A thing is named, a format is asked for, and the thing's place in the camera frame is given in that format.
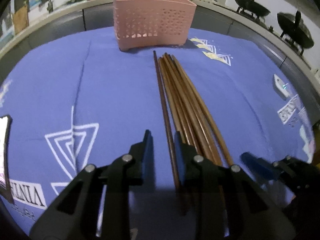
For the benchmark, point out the pink perforated plastic basket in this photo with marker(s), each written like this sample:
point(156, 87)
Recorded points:
point(147, 23)

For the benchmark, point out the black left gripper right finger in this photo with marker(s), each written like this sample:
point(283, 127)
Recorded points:
point(226, 202)

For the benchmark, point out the small white electronic device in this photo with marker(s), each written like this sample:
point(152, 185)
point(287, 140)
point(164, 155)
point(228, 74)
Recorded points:
point(280, 87)

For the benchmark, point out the wooden cutting board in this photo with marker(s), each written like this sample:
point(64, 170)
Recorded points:
point(20, 19)

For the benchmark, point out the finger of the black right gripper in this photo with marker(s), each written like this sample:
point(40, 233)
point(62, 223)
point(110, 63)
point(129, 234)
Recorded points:
point(300, 177)
point(258, 166)

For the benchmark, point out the blue printed tablecloth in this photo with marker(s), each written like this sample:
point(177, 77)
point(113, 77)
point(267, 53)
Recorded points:
point(80, 100)

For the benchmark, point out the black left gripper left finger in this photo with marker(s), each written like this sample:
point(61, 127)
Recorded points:
point(74, 212)

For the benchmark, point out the dark brown wooden chopstick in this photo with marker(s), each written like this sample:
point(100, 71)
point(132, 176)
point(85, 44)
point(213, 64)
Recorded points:
point(166, 122)

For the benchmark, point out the black wok with ladle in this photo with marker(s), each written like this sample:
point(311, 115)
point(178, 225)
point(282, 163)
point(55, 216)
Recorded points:
point(252, 7)

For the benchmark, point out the black wok on stove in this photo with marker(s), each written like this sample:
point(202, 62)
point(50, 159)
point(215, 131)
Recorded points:
point(293, 26)

